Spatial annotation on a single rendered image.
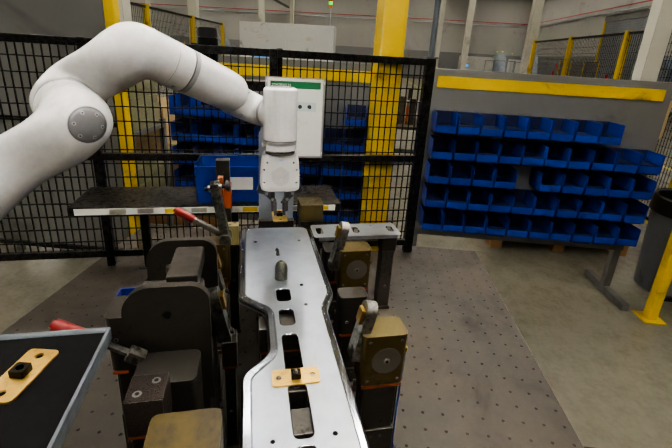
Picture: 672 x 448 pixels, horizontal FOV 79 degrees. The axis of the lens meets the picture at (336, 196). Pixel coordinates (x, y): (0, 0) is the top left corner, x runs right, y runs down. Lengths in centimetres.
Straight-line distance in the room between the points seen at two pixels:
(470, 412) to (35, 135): 111
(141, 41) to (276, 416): 67
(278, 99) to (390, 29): 80
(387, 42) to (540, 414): 132
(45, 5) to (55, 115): 236
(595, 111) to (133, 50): 277
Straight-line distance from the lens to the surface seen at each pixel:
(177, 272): 73
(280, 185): 106
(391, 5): 171
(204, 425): 63
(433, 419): 118
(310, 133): 162
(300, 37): 735
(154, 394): 65
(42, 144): 78
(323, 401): 75
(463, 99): 283
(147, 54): 84
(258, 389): 77
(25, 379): 63
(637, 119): 326
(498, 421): 123
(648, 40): 526
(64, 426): 56
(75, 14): 300
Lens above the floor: 154
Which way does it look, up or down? 19 degrees down
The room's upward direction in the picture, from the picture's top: 3 degrees clockwise
